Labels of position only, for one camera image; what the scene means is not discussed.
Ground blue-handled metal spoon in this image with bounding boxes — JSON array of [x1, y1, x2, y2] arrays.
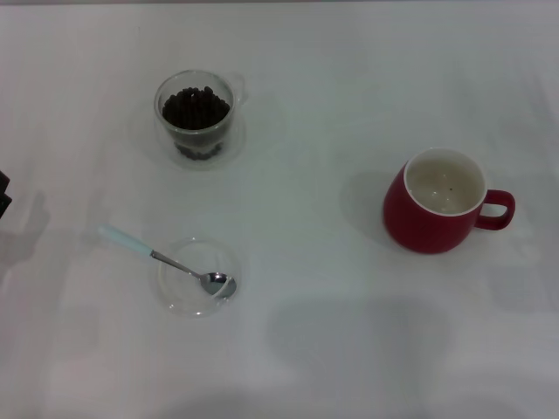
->
[[98, 223, 238, 299]]

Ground red ceramic mug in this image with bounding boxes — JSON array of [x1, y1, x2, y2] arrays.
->
[[383, 147, 517, 256]]

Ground double-walled glass cup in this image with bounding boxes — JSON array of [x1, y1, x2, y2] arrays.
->
[[153, 69, 247, 163]]

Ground coffee bean pile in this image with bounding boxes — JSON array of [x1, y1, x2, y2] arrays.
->
[[162, 86, 231, 161]]

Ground glass saucer under cup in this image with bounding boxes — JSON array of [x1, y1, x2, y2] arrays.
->
[[130, 101, 248, 172]]

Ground clear glass saucer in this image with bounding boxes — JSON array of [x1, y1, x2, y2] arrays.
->
[[156, 237, 242, 319]]

